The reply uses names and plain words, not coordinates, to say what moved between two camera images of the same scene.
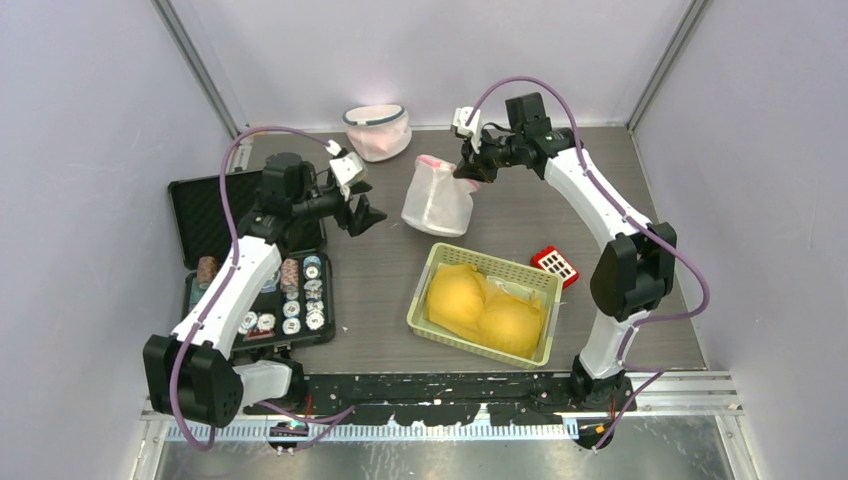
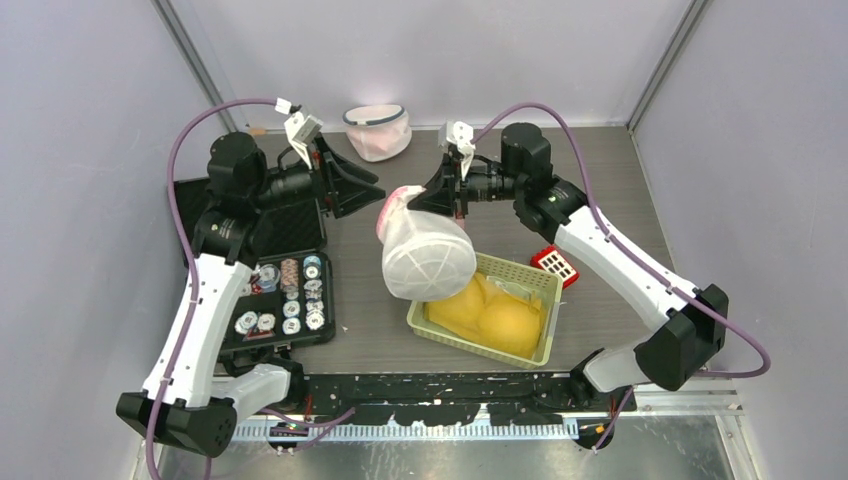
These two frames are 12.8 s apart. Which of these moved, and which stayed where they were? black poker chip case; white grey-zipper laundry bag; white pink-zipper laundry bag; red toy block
Moved: white pink-zipper laundry bag
Stayed: red toy block; black poker chip case; white grey-zipper laundry bag
